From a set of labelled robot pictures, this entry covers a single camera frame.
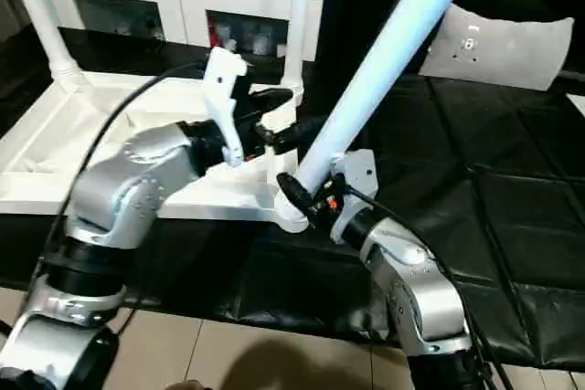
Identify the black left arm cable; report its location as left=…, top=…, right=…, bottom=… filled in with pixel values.
left=27, top=59, right=209, bottom=300

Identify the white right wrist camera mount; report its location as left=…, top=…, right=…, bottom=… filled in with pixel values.
left=331, top=147, right=378, bottom=247

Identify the grey curtain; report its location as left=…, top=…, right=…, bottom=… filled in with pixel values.
left=0, top=0, right=30, bottom=48

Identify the white plastic table top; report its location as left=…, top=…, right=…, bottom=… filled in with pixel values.
left=0, top=70, right=314, bottom=234

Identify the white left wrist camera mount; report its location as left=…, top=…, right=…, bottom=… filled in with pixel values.
left=201, top=45, right=253, bottom=169

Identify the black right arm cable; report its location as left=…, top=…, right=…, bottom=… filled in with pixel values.
left=346, top=184, right=513, bottom=390

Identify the white padded sheet with fitting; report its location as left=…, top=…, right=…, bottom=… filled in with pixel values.
left=417, top=3, right=575, bottom=92

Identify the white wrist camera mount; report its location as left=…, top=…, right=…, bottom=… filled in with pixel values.
left=201, top=45, right=253, bottom=169
left=331, top=147, right=378, bottom=247

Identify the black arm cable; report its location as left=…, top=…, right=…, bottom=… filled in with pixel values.
left=27, top=59, right=209, bottom=300
left=346, top=184, right=513, bottom=390

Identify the white plastic table leg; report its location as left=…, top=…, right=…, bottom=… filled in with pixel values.
left=272, top=0, right=487, bottom=232
left=282, top=0, right=317, bottom=100
left=0, top=0, right=85, bottom=91

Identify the black work mat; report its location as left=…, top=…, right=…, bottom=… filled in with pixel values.
left=0, top=29, right=585, bottom=373

